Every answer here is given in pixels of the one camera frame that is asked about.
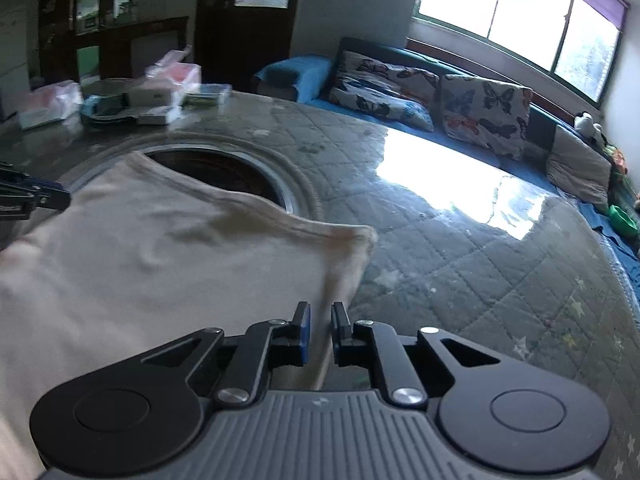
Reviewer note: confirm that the square butterfly print pillow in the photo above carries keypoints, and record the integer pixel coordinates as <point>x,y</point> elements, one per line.
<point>485,115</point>

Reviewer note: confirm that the long butterfly print pillow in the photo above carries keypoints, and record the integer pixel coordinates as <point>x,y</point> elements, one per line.
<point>380,90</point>

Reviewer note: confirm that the window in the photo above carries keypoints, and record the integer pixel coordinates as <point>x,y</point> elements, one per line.
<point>525,0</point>

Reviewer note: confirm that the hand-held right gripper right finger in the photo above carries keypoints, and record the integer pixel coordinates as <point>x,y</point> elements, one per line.
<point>340,341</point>

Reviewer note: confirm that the blue sofa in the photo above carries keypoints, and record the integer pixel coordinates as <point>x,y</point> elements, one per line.
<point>380,52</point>

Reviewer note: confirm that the black and blue tray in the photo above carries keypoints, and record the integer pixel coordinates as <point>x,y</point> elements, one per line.
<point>107,110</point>

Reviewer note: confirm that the grey pillow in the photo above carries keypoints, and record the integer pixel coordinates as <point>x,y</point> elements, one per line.
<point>577,170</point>

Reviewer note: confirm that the clear plastic tray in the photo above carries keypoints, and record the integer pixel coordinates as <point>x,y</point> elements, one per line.
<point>207,95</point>

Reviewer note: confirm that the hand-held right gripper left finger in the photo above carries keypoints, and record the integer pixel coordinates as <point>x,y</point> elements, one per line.
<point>302,336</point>

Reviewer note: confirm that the green plastic basin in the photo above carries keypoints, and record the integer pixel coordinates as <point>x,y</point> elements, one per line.
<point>625,220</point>

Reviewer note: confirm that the pink box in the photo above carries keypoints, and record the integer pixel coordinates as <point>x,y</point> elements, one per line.
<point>175,72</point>

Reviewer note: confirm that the dark wooden door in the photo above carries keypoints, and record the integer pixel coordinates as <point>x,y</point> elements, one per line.
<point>215,35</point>

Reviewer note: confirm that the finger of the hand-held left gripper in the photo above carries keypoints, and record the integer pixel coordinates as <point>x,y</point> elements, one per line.
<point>47,196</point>

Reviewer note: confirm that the panda plush toy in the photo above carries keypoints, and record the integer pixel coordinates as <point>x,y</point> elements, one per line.
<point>586,124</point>

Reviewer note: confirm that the green and orange plush toy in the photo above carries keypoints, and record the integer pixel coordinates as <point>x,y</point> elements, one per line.
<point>616,157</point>

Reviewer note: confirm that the pink tissue pack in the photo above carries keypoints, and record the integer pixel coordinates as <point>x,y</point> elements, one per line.
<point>50,105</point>

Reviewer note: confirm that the dark wooden cabinet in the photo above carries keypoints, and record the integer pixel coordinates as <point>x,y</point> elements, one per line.
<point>125,45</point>

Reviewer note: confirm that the cream shirt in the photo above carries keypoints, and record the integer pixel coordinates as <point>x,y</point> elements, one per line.
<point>150,260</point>

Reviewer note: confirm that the blue towel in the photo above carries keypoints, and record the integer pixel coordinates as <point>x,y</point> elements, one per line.
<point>300,72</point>

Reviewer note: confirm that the round black table cooktop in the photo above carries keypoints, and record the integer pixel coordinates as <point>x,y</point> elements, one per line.
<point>215,170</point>

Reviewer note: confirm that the flat white box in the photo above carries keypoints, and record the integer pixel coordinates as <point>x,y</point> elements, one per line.
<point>157,116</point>

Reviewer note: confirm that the grey quilted table cover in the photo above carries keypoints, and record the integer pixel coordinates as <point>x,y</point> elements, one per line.
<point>450,285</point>

